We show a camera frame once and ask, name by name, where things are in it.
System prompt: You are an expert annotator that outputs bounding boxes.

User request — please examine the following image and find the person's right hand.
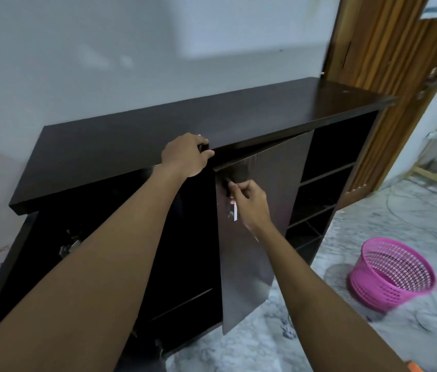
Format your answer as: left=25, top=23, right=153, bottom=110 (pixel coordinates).
left=227, top=179, right=277, bottom=239

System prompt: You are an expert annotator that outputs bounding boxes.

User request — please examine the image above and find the person's left hand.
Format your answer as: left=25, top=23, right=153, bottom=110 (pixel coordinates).
left=160, top=132, right=215, bottom=179

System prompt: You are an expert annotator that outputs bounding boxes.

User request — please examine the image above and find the dark wooden cabinet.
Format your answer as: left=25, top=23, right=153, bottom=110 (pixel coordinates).
left=8, top=76, right=397, bottom=372

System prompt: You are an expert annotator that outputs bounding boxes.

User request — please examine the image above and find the dark wooden cabinet door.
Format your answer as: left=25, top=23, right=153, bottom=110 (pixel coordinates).
left=0, top=212, right=84, bottom=357
left=213, top=130, right=314, bottom=336

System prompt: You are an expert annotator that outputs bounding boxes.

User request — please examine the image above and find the person's left forearm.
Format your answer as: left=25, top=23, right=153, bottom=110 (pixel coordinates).
left=0, top=164, right=190, bottom=372

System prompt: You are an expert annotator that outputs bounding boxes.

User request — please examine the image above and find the person's right forearm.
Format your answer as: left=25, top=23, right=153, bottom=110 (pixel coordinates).
left=255, top=224, right=409, bottom=372

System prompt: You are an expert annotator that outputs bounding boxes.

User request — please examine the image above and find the silver metal cabinet hinge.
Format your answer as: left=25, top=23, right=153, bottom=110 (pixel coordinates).
left=58, top=235, right=84, bottom=261

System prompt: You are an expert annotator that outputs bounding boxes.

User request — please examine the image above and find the pink plastic waste basket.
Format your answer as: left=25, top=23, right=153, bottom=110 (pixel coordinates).
left=348, top=237, right=436, bottom=314

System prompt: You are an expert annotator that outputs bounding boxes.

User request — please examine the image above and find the light wooden rack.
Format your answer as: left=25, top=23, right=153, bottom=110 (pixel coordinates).
left=406, top=108, right=437, bottom=204

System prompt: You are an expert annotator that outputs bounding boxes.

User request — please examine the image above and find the brown wooden room door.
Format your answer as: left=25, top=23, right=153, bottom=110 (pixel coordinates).
left=321, top=0, right=437, bottom=196

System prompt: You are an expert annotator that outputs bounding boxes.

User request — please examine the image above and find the metal room door lock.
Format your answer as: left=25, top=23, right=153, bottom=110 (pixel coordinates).
left=415, top=67, right=437, bottom=101

